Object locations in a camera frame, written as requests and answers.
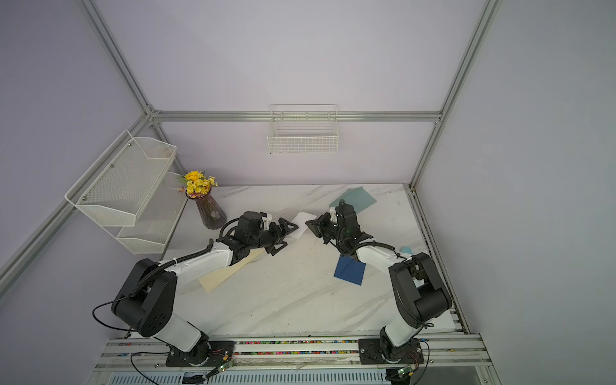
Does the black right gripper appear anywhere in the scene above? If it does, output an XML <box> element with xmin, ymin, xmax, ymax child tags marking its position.
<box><xmin>306</xmin><ymin>212</ymin><xmax>347</xmax><ymax>244</ymax></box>

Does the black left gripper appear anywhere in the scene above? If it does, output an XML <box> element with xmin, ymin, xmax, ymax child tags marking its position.
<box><xmin>249</xmin><ymin>217</ymin><xmax>298</xmax><ymax>257</ymax></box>

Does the white sheet of paper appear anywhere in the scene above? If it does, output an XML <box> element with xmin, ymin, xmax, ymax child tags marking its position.
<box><xmin>290</xmin><ymin>212</ymin><xmax>316</xmax><ymax>239</ymax></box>

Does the light teal envelope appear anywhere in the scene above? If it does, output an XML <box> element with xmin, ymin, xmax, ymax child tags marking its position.
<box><xmin>330</xmin><ymin>187</ymin><xmax>376</xmax><ymax>213</ymax></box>

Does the dark blue envelope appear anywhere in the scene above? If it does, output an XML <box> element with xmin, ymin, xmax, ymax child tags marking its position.
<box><xmin>334</xmin><ymin>255</ymin><xmax>366</xmax><ymax>286</ymax></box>

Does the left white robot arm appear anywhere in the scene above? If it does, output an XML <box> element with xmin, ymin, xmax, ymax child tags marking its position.
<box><xmin>111</xmin><ymin>211</ymin><xmax>299</xmax><ymax>362</ymax></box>

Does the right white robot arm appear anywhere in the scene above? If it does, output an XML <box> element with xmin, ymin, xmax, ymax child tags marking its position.
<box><xmin>306</xmin><ymin>200</ymin><xmax>452</xmax><ymax>367</ymax></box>

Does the cream lined letter paper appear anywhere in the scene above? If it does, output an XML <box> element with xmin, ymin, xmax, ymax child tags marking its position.
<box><xmin>198</xmin><ymin>248</ymin><xmax>265</xmax><ymax>293</ymax></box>

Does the purple ribbed glass vase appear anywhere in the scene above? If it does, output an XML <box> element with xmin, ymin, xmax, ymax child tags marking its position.
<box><xmin>194</xmin><ymin>194</ymin><xmax>227</xmax><ymax>230</ymax></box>

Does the yellow flower bouquet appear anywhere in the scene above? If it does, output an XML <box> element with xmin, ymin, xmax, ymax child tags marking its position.
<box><xmin>179</xmin><ymin>171</ymin><xmax>218</xmax><ymax>199</ymax></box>

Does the white mesh two-tier shelf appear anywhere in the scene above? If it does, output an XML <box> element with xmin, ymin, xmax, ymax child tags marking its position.
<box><xmin>65</xmin><ymin>131</ymin><xmax>188</xmax><ymax>254</ymax></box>

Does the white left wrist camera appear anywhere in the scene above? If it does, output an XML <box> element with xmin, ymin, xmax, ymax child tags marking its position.
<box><xmin>261</xmin><ymin>213</ymin><xmax>273</xmax><ymax>231</ymax></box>

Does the white wire wall basket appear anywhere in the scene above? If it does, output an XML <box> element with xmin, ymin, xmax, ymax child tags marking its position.
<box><xmin>267</xmin><ymin>104</ymin><xmax>339</xmax><ymax>155</ymax></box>

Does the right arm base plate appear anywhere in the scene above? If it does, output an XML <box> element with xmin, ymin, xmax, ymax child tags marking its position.
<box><xmin>358</xmin><ymin>338</ymin><xmax>424</xmax><ymax>365</ymax></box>

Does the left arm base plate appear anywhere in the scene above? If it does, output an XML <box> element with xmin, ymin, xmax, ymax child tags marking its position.
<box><xmin>165</xmin><ymin>340</ymin><xmax>236</xmax><ymax>367</ymax></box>

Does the aluminium mounting rail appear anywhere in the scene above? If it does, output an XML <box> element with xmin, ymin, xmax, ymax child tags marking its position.
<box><xmin>88</xmin><ymin>334</ymin><xmax>501</xmax><ymax>384</ymax></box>

